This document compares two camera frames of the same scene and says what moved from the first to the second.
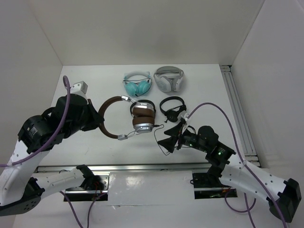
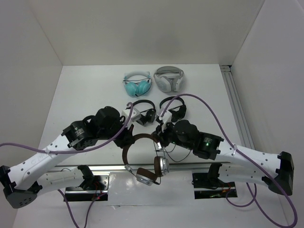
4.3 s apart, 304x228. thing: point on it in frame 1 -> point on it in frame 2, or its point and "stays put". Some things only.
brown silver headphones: x=143 y=116 -> x=161 y=163
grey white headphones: x=169 y=79 stays put
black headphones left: x=142 y=101 stays put
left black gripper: x=94 y=122 -> x=127 y=134
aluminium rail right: x=250 y=150 stays put
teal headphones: x=137 y=83 stays put
